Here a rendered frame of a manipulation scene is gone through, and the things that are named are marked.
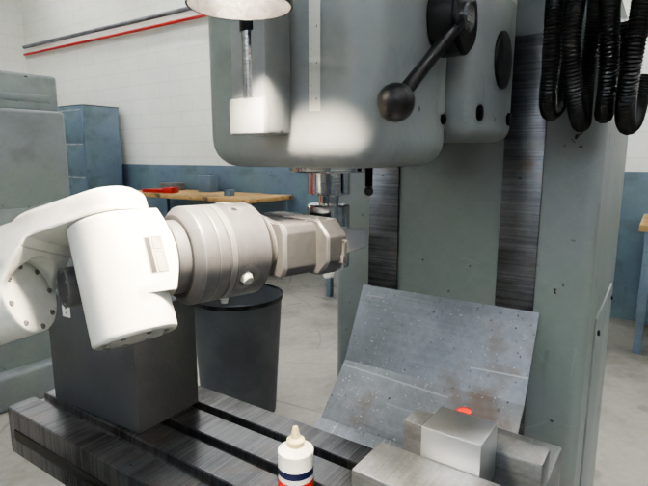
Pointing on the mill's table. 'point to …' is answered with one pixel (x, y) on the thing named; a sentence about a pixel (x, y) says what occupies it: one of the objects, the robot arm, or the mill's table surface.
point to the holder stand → (125, 370)
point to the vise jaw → (408, 471)
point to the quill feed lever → (451, 22)
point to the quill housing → (339, 89)
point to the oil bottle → (295, 461)
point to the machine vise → (514, 456)
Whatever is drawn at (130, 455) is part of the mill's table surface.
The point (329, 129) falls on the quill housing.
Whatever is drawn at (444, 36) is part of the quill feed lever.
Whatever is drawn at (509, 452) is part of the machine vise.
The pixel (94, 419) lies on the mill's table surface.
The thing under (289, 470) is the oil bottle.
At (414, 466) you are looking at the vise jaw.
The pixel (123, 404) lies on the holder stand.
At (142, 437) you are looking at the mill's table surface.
